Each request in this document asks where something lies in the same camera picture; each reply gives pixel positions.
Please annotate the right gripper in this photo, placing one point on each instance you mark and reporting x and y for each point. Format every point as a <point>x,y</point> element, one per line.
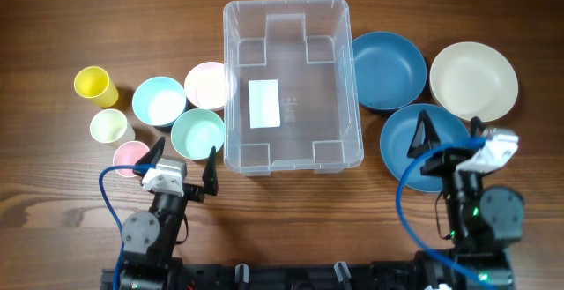
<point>446,159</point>

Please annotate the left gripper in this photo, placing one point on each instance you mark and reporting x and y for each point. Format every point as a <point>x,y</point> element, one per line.
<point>210,177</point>

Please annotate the dark blue plate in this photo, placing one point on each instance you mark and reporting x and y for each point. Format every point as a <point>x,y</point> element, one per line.
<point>399,129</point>
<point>390,70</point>

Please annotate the cream plate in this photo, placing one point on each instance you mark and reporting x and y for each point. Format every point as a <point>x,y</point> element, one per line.
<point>472,79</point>

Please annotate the pink cup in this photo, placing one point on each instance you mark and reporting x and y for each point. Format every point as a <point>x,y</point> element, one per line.
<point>130,153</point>

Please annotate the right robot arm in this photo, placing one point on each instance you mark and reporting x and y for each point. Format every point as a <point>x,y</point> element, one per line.
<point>483,222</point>

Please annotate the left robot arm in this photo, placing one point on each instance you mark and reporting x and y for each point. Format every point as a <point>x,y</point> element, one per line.
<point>148,238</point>

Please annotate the mint green bowl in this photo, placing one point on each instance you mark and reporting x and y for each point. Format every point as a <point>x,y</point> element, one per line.
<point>196,132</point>

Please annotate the light blue bowl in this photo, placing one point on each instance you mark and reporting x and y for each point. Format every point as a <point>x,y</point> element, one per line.
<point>159,101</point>

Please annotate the cream cup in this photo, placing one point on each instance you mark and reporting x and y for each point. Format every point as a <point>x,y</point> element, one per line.
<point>111,127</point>

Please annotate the pink bowl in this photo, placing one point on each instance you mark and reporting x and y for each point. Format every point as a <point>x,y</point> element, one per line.
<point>205,86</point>

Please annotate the white label in bin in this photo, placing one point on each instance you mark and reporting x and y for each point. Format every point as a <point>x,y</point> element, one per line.
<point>264,109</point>

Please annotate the yellow cup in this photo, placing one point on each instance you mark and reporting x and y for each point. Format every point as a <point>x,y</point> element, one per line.
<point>93,83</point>

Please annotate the clear plastic storage bin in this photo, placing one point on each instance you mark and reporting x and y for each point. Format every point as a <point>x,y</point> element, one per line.
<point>307,46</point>

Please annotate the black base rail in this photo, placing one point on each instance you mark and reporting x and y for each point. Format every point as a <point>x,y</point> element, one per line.
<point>340,275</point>

